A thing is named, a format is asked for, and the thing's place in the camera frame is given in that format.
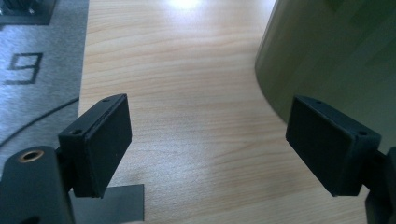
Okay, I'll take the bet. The black floor cable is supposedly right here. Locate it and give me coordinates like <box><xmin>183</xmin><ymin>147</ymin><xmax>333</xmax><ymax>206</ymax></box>
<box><xmin>0</xmin><ymin>96</ymin><xmax>80</xmax><ymax>148</ymax></box>

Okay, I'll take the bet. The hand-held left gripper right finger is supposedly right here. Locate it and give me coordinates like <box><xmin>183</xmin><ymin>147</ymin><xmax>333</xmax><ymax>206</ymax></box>
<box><xmin>285</xmin><ymin>94</ymin><xmax>387</xmax><ymax>198</ymax></box>

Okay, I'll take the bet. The green trash bin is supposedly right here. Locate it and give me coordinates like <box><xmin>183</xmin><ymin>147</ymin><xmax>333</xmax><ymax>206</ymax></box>
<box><xmin>254</xmin><ymin>0</ymin><xmax>396</xmax><ymax>153</ymax></box>

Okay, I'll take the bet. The black metal stand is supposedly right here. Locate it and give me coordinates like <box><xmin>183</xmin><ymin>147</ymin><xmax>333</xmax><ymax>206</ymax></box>
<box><xmin>0</xmin><ymin>0</ymin><xmax>59</xmax><ymax>26</ymax></box>

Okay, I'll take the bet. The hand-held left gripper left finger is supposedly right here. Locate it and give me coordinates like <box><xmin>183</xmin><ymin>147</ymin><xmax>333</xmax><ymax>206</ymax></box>
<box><xmin>55</xmin><ymin>93</ymin><xmax>133</xmax><ymax>199</ymax></box>

